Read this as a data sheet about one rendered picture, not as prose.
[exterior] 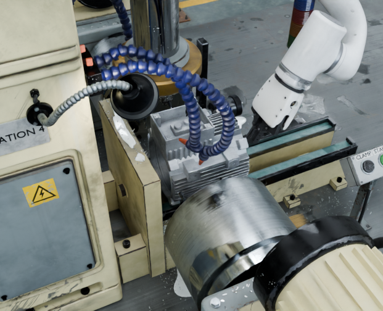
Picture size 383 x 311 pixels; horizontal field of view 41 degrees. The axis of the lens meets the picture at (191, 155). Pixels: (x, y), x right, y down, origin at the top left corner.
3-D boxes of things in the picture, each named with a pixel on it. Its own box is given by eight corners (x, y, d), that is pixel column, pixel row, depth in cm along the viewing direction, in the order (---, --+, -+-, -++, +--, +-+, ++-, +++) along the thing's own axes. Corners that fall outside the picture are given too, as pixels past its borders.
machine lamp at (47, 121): (46, 176, 71) (26, 105, 62) (29, 126, 78) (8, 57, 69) (166, 139, 76) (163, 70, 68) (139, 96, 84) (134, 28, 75)
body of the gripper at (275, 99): (315, 94, 114) (288, 133, 119) (290, 70, 120) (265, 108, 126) (293, 88, 109) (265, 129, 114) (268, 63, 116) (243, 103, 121)
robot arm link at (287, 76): (321, 86, 113) (313, 97, 115) (298, 65, 119) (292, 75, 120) (296, 78, 108) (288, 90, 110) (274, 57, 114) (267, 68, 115)
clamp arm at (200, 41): (197, 126, 139) (199, 45, 121) (193, 119, 140) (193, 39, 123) (209, 122, 140) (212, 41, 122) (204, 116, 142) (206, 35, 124)
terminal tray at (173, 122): (166, 165, 117) (166, 142, 112) (150, 136, 124) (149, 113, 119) (214, 150, 121) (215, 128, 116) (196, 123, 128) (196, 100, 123)
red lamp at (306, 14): (298, 26, 151) (300, 13, 148) (287, 17, 155) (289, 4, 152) (315, 22, 153) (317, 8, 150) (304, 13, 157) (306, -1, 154)
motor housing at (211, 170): (174, 219, 125) (173, 166, 112) (148, 168, 138) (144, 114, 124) (247, 195, 131) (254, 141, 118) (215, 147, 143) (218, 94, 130)
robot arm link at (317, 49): (310, 71, 119) (277, 55, 116) (344, 21, 113) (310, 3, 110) (321, 87, 112) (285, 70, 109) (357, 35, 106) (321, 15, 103)
